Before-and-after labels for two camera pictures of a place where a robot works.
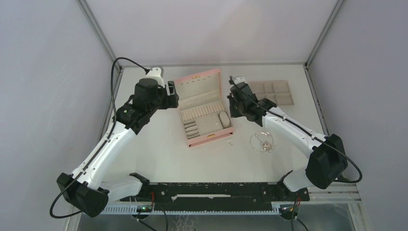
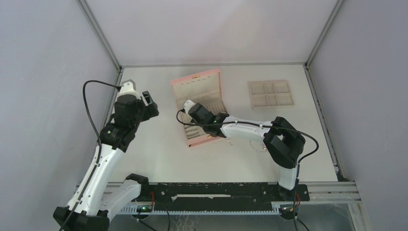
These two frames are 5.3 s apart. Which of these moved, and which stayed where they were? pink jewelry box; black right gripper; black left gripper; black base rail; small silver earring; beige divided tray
Moved: black left gripper; black right gripper
Stayed: pink jewelry box; small silver earring; beige divided tray; black base rail
